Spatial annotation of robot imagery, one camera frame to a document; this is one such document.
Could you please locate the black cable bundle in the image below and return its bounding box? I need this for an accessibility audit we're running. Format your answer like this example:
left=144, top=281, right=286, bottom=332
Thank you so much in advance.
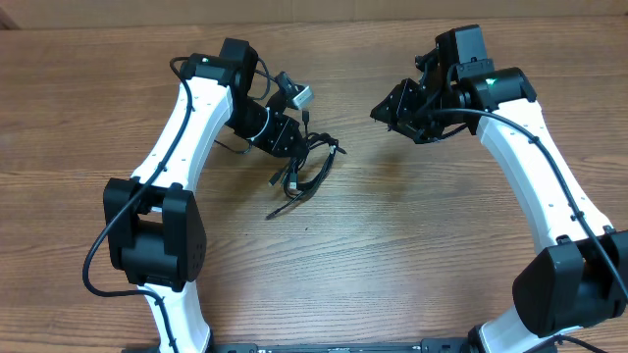
left=265, top=109, right=347, bottom=221

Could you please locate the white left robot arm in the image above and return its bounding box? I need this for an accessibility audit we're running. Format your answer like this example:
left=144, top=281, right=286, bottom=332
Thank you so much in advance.
left=103, top=38, right=313, bottom=352

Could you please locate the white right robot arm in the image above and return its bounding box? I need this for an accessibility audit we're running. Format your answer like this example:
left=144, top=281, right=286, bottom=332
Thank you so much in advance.
left=371, top=59, right=627, bottom=352

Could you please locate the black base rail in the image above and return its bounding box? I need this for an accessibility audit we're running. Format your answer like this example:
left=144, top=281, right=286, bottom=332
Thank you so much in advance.
left=122, top=336, right=609, bottom=353

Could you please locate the brown cardboard wall panel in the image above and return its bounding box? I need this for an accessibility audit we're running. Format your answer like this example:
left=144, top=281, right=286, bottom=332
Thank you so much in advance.
left=1, top=0, right=627, bottom=29

